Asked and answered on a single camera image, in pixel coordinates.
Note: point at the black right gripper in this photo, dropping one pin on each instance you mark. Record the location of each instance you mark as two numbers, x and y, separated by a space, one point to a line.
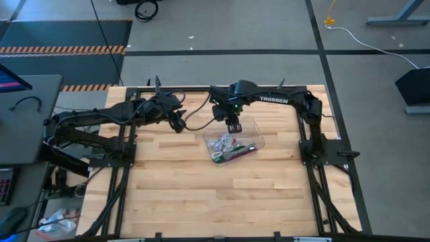
235 97

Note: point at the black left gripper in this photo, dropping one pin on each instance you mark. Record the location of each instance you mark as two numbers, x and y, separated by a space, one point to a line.
161 107

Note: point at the clear plastic bag with items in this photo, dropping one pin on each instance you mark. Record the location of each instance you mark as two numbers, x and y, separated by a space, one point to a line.
255 134

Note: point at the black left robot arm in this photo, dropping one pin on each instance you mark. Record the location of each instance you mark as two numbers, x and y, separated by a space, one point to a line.
87 116

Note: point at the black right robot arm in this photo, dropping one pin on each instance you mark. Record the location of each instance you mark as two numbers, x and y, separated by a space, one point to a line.
302 101

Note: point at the black hazard stripe floor mat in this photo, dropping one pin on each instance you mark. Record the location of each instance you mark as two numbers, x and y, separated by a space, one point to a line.
67 33

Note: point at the yellow extension plug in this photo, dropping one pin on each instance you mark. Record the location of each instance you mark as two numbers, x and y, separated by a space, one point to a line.
329 21

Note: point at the grey desk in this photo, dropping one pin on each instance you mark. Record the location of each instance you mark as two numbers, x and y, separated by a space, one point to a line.
27 127

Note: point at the crumpled plastic bag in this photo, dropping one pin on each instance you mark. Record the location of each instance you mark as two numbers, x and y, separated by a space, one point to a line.
58 223

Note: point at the desk monitor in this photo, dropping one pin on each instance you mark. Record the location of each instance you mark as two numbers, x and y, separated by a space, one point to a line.
10 82

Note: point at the black floor box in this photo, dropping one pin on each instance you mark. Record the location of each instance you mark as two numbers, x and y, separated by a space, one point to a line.
415 87

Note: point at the black keyboard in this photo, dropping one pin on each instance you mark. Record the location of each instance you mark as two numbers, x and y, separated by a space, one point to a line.
5 186

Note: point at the work table with blue legs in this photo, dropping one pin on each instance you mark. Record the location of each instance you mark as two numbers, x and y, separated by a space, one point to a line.
396 21

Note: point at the black computer mouse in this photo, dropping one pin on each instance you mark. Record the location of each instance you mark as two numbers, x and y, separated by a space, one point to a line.
11 220

